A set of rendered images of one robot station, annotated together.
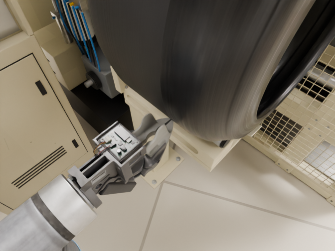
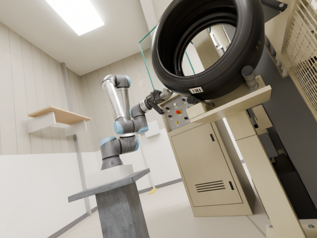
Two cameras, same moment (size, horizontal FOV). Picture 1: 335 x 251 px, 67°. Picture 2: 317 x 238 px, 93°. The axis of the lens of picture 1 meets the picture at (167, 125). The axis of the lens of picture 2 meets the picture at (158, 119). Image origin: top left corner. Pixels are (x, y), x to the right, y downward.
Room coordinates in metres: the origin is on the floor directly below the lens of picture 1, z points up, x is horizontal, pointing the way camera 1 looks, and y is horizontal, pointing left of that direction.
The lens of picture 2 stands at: (-0.01, -0.86, 0.67)
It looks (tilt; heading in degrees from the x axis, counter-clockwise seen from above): 14 degrees up; 80
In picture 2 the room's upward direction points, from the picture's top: 18 degrees counter-clockwise
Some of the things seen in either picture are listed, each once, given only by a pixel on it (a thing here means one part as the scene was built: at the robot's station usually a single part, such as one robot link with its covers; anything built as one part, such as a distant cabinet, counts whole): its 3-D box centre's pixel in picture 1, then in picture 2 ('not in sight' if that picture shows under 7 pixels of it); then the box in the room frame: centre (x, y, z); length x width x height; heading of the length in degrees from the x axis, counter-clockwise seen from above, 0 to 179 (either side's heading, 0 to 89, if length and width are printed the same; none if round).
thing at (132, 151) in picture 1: (110, 165); (154, 99); (0.18, 0.10, 1.05); 0.12 x 0.08 x 0.09; 136
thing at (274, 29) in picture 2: not in sight; (287, 45); (0.97, -0.22, 1.05); 0.20 x 0.15 x 0.30; 46
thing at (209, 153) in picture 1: (174, 116); (205, 113); (0.44, -0.02, 0.84); 0.36 x 0.09 x 0.06; 46
